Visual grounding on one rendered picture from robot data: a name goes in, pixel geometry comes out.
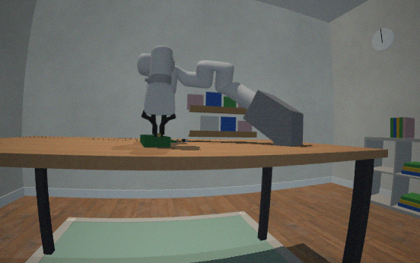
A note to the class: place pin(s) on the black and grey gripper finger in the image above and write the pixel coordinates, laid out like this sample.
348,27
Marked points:
164,120
152,120

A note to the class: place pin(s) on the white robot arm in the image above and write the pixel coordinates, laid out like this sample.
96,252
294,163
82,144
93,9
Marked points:
159,65

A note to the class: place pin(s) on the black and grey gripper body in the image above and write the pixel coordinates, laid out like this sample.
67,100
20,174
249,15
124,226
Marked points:
159,99

